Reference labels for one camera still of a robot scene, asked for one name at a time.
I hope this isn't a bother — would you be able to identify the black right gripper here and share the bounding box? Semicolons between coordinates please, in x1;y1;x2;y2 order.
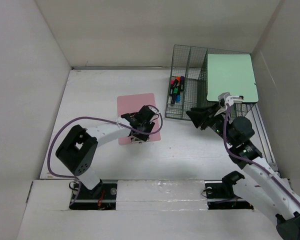
186;101;236;146

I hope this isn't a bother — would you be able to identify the pink clipboard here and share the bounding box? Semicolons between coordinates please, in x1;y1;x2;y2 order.
117;93;161;146

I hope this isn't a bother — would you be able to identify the green capped black highlighter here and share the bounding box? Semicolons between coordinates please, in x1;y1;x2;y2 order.
170;87;180;105

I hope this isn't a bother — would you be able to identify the green clipboard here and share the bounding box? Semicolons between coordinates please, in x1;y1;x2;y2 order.
206;53;259;103

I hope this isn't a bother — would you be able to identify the purple capped black highlighter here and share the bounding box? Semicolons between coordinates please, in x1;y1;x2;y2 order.
179;76;185;92

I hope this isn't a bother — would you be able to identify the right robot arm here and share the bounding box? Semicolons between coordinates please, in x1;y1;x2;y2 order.
186;104;300;240

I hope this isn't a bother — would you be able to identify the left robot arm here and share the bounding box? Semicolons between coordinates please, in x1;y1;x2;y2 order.
55;105;156;199

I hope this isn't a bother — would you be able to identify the pink capped black highlighter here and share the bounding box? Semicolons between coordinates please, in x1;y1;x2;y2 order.
169;79;179;96

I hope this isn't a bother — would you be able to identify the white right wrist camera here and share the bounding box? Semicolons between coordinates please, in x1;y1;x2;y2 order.
218;92;244;111

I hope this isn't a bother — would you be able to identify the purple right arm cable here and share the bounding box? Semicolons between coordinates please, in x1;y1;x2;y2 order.
222;98;300;218

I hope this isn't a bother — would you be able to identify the green wire mesh organizer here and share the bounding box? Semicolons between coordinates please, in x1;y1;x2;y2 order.
165;44;257;121

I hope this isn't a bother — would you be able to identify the black mounting rail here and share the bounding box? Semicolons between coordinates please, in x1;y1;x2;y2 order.
69;179;254;212

